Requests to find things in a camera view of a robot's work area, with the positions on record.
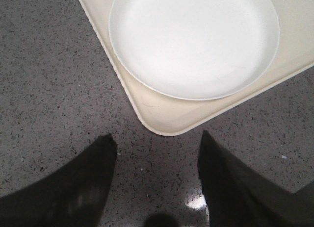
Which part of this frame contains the cream rabbit serving tray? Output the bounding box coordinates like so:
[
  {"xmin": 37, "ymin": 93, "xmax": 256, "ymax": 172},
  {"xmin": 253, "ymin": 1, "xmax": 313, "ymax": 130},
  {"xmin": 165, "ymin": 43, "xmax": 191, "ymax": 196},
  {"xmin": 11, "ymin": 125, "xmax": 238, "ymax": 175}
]
[{"xmin": 79, "ymin": 0, "xmax": 314, "ymax": 136}]

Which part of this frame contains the white round plate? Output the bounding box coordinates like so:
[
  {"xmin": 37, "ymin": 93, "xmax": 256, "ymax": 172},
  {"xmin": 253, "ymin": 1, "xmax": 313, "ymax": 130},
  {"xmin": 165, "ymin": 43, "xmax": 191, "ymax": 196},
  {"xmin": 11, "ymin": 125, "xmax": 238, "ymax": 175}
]
[{"xmin": 108, "ymin": 0, "xmax": 280, "ymax": 101}]

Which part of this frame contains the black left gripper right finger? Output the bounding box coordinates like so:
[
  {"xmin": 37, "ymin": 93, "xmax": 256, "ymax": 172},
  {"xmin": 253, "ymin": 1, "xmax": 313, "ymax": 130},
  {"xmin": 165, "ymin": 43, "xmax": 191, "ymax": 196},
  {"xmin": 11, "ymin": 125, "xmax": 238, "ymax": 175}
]
[{"xmin": 197, "ymin": 130, "xmax": 314, "ymax": 227}]

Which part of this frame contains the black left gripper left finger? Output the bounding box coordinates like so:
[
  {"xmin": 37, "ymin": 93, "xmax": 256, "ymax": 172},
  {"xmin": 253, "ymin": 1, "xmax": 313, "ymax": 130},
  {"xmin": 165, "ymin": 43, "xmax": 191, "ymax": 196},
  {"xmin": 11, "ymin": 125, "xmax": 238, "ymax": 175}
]
[{"xmin": 0, "ymin": 134, "xmax": 117, "ymax": 227}]

